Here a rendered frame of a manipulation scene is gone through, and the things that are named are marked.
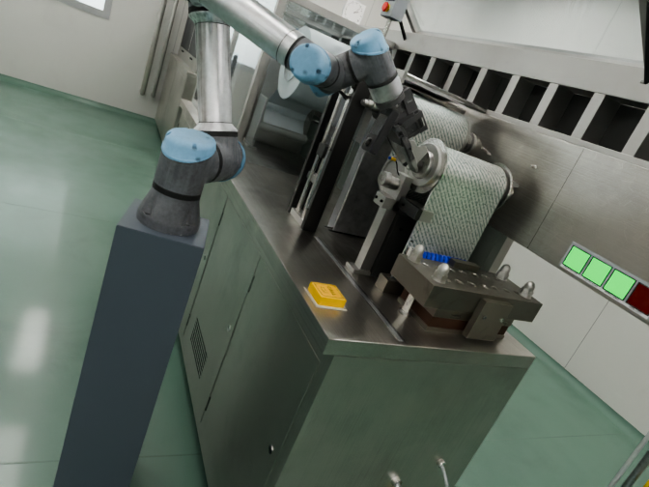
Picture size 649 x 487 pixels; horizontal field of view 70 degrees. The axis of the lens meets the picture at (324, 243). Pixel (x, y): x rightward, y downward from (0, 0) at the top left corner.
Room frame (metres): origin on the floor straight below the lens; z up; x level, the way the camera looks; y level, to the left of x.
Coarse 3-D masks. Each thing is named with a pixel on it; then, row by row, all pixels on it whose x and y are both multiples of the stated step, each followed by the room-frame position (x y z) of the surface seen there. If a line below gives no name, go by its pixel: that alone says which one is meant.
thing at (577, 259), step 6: (570, 252) 1.18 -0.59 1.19; (576, 252) 1.17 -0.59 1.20; (582, 252) 1.16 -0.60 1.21; (570, 258) 1.18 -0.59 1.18; (576, 258) 1.17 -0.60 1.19; (582, 258) 1.15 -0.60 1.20; (570, 264) 1.17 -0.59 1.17; (576, 264) 1.16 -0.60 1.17; (582, 264) 1.15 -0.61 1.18; (576, 270) 1.15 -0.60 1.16
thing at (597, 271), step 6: (594, 258) 1.13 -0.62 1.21; (594, 264) 1.12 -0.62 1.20; (600, 264) 1.11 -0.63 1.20; (588, 270) 1.13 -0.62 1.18; (594, 270) 1.12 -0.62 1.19; (600, 270) 1.11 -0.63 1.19; (606, 270) 1.10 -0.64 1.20; (588, 276) 1.12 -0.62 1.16; (594, 276) 1.11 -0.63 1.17; (600, 276) 1.10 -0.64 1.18; (600, 282) 1.09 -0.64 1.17
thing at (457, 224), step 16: (432, 192) 1.21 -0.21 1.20; (432, 208) 1.22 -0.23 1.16; (448, 208) 1.25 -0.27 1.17; (464, 208) 1.27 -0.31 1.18; (480, 208) 1.30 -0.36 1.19; (416, 224) 1.21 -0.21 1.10; (432, 224) 1.23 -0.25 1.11; (448, 224) 1.26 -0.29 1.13; (464, 224) 1.29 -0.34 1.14; (480, 224) 1.32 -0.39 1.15; (416, 240) 1.22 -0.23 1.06; (432, 240) 1.24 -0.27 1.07; (448, 240) 1.27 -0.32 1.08; (464, 240) 1.30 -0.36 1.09; (464, 256) 1.32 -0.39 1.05
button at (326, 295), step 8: (312, 288) 0.99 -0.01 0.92; (320, 288) 0.99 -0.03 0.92; (328, 288) 1.01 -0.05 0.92; (336, 288) 1.03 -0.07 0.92; (312, 296) 0.98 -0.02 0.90; (320, 296) 0.96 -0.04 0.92; (328, 296) 0.97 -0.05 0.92; (336, 296) 0.99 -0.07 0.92; (320, 304) 0.95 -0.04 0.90; (328, 304) 0.97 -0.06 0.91; (336, 304) 0.98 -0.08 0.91; (344, 304) 0.99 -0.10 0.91
